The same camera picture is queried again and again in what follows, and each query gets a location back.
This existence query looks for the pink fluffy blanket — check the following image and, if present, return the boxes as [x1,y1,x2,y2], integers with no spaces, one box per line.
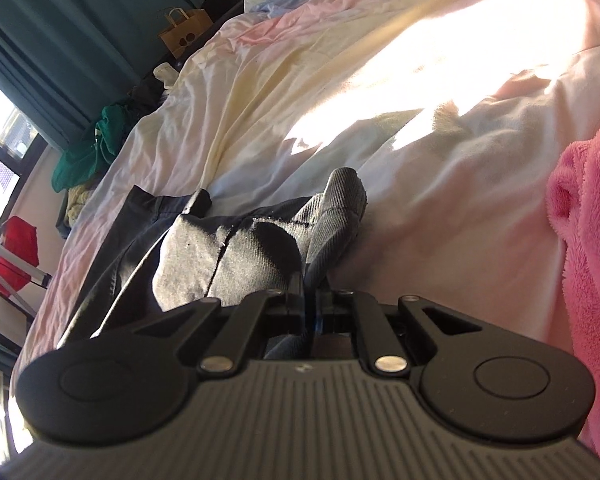
[546,112,600,450]

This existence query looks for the pastel bed sheet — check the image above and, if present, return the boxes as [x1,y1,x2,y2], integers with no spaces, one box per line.
[11,0,600,413]

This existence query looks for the dark grey cloth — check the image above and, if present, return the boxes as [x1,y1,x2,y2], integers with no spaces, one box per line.
[127,80,169,126]

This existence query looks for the brown paper bag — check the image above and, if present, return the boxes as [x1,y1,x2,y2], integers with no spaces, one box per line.
[158,7,213,59]

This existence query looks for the dark grey pants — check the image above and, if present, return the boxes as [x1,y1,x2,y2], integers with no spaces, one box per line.
[60,167,369,361]

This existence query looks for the red cloth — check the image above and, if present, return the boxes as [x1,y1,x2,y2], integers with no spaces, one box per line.
[0,216,40,297]

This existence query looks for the teal curtain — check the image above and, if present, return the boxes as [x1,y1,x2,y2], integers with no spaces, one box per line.
[0,0,207,147]

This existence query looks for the green garment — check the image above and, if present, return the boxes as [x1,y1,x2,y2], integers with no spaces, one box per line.
[51,102,140,193]

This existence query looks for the pale yellow cloth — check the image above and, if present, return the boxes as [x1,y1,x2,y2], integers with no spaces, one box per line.
[57,184,101,237]

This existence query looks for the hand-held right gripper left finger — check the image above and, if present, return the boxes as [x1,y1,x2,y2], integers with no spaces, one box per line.
[128,276,306,374]

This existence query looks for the metal drying rack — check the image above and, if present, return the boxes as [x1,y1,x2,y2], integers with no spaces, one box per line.
[0,232,52,318]

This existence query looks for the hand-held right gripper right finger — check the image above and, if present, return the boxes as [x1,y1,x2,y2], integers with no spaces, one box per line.
[316,287,484,377]

